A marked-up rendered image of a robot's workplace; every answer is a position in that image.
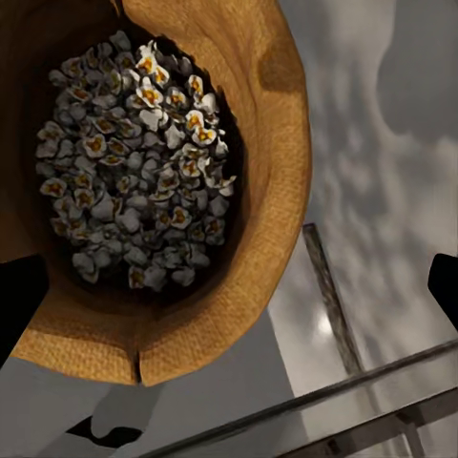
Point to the popcorn bag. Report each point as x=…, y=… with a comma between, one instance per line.
x=245, y=53

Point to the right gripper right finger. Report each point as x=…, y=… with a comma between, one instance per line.
x=443, y=283

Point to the burner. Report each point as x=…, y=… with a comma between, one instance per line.
x=409, y=410

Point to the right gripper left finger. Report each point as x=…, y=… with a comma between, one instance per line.
x=23, y=285

